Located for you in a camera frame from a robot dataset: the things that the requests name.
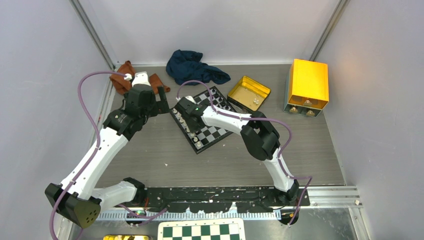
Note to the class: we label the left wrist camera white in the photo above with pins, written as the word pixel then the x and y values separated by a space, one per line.
pixel 138 78

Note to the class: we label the gold tin tray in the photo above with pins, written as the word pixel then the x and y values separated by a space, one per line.
pixel 245 90

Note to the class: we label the black white chessboard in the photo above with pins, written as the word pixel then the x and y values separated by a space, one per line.
pixel 208 135

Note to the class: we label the gold object bottom edge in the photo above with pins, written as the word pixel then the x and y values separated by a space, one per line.
pixel 127 237

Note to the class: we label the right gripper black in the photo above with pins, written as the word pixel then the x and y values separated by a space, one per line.
pixel 191 128

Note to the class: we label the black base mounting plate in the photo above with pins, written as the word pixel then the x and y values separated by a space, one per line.
pixel 246 199

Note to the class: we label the orange brown cloth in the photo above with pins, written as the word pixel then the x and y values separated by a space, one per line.
pixel 123 84

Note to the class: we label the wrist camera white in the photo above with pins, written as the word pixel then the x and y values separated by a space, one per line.
pixel 190 98
pixel 138 78

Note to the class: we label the green white checkered board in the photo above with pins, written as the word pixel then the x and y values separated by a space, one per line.
pixel 211 229

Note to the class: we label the dark blue cloth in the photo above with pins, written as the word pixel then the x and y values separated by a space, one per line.
pixel 186 65

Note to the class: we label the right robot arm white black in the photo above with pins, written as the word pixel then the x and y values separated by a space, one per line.
pixel 257 132

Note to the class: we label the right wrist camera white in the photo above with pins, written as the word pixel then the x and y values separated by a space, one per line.
pixel 190 98

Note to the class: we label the yellow drawer box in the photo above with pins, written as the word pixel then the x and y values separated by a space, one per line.
pixel 306 88

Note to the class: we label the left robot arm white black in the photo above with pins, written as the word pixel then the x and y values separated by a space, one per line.
pixel 76 198

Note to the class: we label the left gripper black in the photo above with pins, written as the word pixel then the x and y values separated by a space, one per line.
pixel 162 105

